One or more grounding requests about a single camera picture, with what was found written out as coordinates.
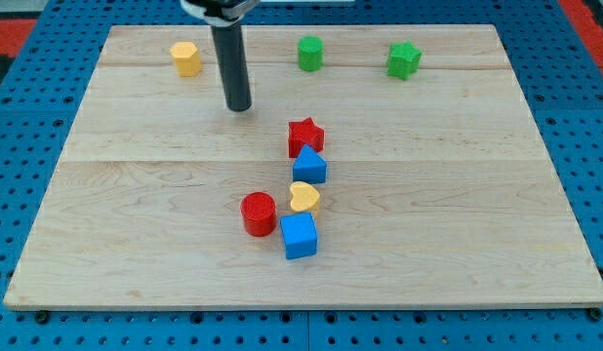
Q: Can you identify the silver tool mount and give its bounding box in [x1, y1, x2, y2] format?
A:
[180, 0, 261, 27]

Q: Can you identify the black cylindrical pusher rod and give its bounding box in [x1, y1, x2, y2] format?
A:
[211, 22, 252, 112]

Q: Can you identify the blue triangle block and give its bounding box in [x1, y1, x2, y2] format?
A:
[293, 145, 327, 184]

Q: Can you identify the yellow hexagon block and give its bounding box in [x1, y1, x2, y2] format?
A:
[170, 41, 202, 77]

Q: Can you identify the green cylinder block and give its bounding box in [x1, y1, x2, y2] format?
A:
[298, 36, 324, 72]

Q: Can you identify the red star block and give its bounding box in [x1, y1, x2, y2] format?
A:
[288, 117, 325, 158]

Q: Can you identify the red cylinder block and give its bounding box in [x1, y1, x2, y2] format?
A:
[240, 192, 276, 237]

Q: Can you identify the yellow heart block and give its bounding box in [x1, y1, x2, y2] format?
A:
[289, 181, 321, 218]

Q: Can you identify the green star block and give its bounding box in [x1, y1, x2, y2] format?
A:
[386, 42, 422, 81]

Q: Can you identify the wooden board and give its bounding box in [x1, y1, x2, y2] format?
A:
[4, 24, 603, 311]

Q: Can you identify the blue cube block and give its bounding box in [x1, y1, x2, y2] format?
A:
[280, 213, 318, 259]

